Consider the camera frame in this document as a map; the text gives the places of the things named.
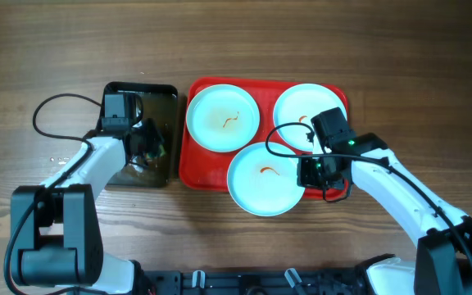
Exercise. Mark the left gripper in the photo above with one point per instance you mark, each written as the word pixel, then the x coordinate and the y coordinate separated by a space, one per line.
pixel 156 136

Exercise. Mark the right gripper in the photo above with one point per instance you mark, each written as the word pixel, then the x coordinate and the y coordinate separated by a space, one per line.
pixel 306 178

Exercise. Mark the green yellow sponge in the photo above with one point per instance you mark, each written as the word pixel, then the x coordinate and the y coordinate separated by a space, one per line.
pixel 154 153

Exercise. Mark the light blue plate front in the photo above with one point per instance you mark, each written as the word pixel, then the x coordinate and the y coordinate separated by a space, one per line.
pixel 262 179

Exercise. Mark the light blue plate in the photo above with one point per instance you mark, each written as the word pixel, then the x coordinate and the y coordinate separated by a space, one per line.
pixel 262 179
pixel 301 103
pixel 223 118

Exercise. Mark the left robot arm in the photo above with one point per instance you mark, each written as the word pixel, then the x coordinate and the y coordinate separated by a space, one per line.
pixel 55 236

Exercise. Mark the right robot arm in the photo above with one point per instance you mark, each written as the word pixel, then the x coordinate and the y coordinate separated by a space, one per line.
pixel 442 233

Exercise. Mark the black rectangular water tray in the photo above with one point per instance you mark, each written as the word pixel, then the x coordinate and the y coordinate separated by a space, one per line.
pixel 160 106

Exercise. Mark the red plastic tray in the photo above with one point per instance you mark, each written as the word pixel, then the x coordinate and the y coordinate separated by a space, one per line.
pixel 202 169

